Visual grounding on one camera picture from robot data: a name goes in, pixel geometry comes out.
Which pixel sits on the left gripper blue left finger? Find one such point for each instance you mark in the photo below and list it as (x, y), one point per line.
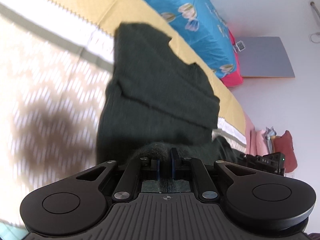
(134, 174)

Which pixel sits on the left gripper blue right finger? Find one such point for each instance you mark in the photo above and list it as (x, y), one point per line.
(194, 171)

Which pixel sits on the dark green knit sweater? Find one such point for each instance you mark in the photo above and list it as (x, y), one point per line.
(155, 102)

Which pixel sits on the pink folded clothes stack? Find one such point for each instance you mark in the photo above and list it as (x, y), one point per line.
(259, 142)

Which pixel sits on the small white digital clock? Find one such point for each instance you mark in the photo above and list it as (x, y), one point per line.
(239, 46)

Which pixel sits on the yellow and white patterned bedspread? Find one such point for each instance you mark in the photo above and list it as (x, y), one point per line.
(56, 61)

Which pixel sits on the blue floral quilt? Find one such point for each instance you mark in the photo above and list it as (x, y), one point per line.
(200, 25)

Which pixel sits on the grey board against wall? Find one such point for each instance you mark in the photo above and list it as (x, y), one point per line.
(264, 57)

